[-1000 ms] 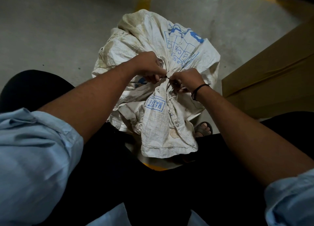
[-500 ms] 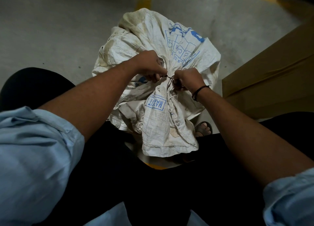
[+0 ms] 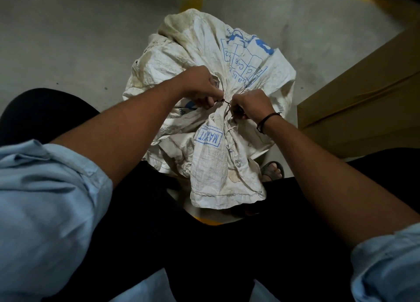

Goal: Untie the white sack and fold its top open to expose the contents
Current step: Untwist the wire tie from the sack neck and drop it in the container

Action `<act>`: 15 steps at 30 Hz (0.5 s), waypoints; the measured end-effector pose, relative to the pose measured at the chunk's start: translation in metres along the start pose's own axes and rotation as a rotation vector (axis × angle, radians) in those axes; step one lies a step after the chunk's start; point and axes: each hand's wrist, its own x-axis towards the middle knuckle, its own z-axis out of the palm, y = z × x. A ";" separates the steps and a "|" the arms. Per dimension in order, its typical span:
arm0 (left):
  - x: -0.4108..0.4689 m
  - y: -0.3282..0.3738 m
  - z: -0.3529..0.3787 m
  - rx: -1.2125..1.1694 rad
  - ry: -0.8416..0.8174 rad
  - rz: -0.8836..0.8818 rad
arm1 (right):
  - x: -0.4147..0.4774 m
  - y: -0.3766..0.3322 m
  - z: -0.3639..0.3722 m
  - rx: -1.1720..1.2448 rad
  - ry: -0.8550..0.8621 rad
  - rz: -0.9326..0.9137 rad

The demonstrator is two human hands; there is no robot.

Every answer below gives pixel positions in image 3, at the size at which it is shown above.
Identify person's right hand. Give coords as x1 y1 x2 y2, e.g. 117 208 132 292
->
229 89 276 121

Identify person's left hand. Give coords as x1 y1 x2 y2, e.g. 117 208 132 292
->
179 65 228 111

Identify dark tie string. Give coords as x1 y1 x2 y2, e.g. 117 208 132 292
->
220 96 246 119

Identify person's right forearm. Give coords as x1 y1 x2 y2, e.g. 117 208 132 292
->
259 113 420 248

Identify person's left forearm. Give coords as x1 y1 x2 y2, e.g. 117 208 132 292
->
49 76 195 188

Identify black wristband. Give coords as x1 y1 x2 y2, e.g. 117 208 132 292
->
257 112 282 134

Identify white woven sack blue print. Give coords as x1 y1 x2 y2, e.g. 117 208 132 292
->
122 9 297 210

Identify dark sandal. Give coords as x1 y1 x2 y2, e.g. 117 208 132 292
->
260 161 285 183

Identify brown cardboard box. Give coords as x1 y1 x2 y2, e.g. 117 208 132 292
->
297 22 420 159

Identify black trousers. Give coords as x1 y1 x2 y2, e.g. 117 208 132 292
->
0 88 420 302

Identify light blue shirt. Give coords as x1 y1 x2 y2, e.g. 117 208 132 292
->
0 139 420 302

